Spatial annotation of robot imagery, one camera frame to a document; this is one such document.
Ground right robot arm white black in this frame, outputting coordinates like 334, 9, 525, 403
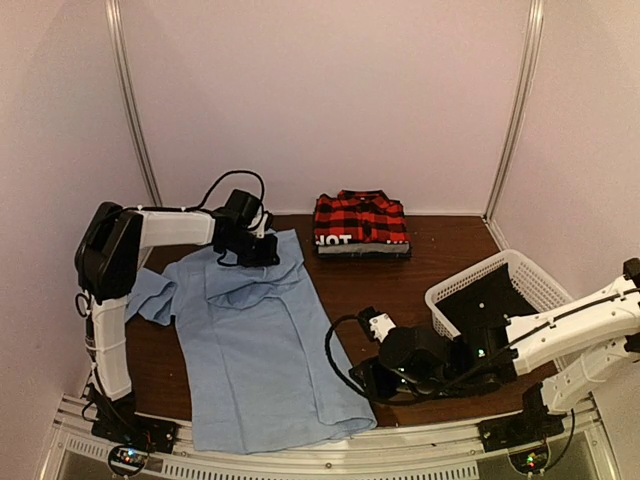
349, 250, 639, 442

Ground black cable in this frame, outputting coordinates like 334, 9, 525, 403
197, 169, 266, 216
323, 313, 371, 396

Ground right circuit board with leds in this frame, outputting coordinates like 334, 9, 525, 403
509, 446, 550, 475

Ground left circuit board with leds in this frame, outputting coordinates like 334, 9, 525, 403
107, 445, 149, 477

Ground circuit board with leds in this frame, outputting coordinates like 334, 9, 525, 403
509, 446, 550, 475
107, 445, 149, 477

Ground left aluminium frame post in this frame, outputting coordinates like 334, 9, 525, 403
105, 0, 163, 206

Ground aluminium frame post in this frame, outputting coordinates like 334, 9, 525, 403
105, 0, 163, 206
483, 0, 545, 224

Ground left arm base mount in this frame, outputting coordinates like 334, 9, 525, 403
91, 415, 178, 454

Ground right aluminium frame post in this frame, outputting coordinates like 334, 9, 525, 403
483, 0, 545, 224

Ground red black plaid folded shirt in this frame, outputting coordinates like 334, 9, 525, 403
313, 190, 410, 243

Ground black folded shirt white letters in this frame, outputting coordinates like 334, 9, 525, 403
315, 234, 411, 253

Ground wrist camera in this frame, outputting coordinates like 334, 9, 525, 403
247, 211, 273, 239
357, 306, 396, 343

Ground light blue long sleeve shirt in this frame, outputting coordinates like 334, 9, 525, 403
126, 230, 377, 454

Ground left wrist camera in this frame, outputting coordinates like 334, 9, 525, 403
247, 211, 273, 239

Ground black shirt in basket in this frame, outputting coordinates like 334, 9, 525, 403
436, 265, 537, 334

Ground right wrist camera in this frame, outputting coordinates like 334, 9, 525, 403
357, 306, 396, 343

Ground aluminium front rail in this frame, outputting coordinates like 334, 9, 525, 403
36, 395, 621, 479

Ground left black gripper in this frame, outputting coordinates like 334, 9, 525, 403
222, 230, 279, 269

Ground right black cable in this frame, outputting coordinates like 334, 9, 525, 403
323, 313, 371, 396

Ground left black cable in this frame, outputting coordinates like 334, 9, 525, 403
197, 169, 266, 216

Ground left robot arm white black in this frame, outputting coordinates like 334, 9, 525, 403
74, 189, 279, 444

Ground white plastic basket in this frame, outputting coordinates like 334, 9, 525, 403
425, 249, 573, 339

